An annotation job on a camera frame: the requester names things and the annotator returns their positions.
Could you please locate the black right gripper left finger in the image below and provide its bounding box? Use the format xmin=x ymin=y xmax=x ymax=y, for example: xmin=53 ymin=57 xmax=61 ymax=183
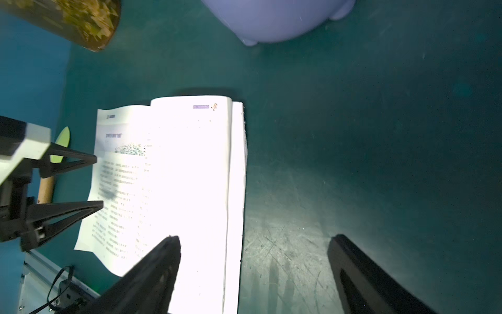
xmin=60 ymin=236 xmax=181 ymax=313

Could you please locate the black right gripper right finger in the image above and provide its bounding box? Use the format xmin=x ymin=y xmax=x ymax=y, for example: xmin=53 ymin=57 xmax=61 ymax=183
xmin=328 ymin=234 xmax=435 ymax=313

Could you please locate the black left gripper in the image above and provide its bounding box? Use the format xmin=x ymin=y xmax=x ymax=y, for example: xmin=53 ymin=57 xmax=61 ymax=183
xmin=1 ymin=143 xmax=104 ymax=252

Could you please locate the science magazine book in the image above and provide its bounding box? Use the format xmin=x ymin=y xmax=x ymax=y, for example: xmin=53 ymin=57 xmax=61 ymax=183
xmin=75 ymin=96 xmax=247 ymax=313

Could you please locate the potted green plant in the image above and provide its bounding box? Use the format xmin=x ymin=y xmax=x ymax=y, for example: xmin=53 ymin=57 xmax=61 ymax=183
xmin=1 ymin=0 xmax=122 ymax=52

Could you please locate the purple trash bin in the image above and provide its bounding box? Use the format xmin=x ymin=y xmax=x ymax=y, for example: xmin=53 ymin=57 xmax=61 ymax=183
xmin=203 ymin=0 xmax=356 ymax=47

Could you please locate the green trowel wooden handle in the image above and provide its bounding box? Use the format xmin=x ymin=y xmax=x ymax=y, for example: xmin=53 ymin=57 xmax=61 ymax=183
xmin=37 ymin=126 xmax=71 ymax=205

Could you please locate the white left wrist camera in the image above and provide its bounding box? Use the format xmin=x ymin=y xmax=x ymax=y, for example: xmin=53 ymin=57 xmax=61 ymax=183
xmin=1 ymin=116 xmax=51 ymax=184

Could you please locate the aluminium front rail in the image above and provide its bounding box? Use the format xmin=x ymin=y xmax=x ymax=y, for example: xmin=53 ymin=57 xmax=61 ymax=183
xmin=16 ymin=250 xmax=99 ymax=313

